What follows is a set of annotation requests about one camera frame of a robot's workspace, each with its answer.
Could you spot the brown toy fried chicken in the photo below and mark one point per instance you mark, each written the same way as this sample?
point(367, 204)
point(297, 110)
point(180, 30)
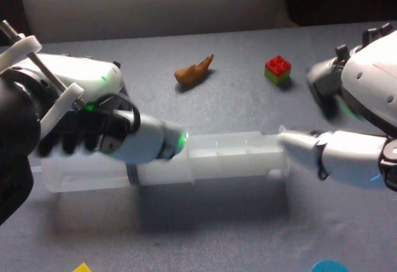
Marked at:
point(190, 72)

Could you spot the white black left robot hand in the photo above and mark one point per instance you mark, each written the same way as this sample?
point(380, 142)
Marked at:
point(93, 73)

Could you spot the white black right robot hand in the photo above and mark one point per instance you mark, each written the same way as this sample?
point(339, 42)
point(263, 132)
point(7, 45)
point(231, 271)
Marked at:
point(372, 77)

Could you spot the large clear plastic syringe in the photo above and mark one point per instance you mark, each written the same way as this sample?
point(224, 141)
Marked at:
point(223, 157)

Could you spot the grey table cloth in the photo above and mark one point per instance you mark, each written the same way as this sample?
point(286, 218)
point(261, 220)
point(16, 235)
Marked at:
point(217, 238)

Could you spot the red green toy brick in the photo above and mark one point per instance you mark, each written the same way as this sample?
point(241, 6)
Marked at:
point(277, 67)

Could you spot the blue round block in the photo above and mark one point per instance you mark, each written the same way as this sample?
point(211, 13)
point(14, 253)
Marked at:
point(329, 266)

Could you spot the white backdrop board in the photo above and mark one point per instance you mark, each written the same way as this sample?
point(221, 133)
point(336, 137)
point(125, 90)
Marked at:
point(155, 5)

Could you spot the yellow block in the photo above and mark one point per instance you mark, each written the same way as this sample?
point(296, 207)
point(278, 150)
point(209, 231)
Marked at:
point(82, 268)

